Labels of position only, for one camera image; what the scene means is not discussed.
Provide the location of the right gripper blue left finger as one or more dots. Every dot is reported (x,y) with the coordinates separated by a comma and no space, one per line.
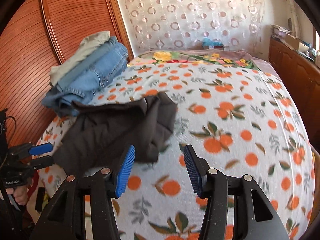
(121,171)

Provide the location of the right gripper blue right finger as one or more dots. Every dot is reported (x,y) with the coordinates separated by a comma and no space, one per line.
(196,171)

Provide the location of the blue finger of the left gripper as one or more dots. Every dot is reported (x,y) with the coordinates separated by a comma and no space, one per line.
(41,149)
(42,162)

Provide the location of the black pants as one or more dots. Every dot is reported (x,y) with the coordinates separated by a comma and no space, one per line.
(100,134)

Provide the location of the person's left hand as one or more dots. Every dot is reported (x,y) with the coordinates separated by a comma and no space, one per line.
(19,194)

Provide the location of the folded blue jeans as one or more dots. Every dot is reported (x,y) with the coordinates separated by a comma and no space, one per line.
(87,78)

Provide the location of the folded khaki pants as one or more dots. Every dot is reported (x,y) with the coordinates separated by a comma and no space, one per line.
(86,47)

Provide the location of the floral pink blanket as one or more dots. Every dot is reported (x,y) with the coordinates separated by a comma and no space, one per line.
(214,56)

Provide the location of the box with blue cloth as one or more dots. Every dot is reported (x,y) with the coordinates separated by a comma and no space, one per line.
(211,44)

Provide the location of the wooden cabinet counter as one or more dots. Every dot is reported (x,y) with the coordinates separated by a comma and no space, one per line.
(301,78)

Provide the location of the stack of books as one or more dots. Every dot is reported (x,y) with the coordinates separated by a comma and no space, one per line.
(279,31)

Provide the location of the cardboard box on counter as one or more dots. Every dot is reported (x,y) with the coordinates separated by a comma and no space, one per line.
(295,43)

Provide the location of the pink circle pattern curtain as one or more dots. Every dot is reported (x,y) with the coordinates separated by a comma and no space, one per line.
(185,24)

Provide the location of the beige side window curtain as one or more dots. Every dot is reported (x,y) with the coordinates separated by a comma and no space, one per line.
(293,21)

